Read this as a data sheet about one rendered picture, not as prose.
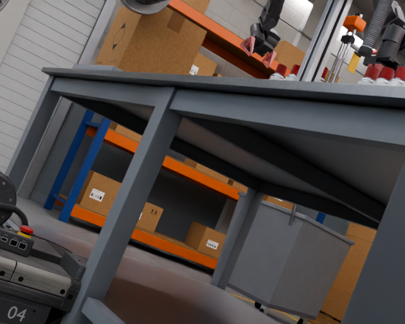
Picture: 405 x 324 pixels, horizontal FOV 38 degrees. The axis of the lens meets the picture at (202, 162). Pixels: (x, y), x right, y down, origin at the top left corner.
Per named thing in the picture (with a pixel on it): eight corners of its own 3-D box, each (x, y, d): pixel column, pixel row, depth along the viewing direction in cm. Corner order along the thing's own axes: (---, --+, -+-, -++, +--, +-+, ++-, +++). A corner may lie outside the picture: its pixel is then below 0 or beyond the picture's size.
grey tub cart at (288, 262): (255, 305, 497) (298, 200, 505) (317, 338, 455) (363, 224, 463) (191, 288, 432) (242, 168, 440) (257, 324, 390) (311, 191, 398)
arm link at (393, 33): (384, 22, 178) (398, 20, 173) (398, 33, 181) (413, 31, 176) (375, 43, 177) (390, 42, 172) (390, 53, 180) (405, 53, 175)
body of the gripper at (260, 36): (273, 49, 237) (272, 37, 242) (254, 36, 232) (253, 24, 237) (261, 58, 241) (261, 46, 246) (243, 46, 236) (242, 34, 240)
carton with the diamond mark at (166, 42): (177, 101, 203) (207, 31, 205) (116, 70, 192) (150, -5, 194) (144, 99, 229) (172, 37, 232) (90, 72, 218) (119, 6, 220)
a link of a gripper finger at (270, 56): (278, 65, 233) (276, 49, 239) (265, 56, 229) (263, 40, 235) (266, 74, 237) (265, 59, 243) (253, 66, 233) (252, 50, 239)
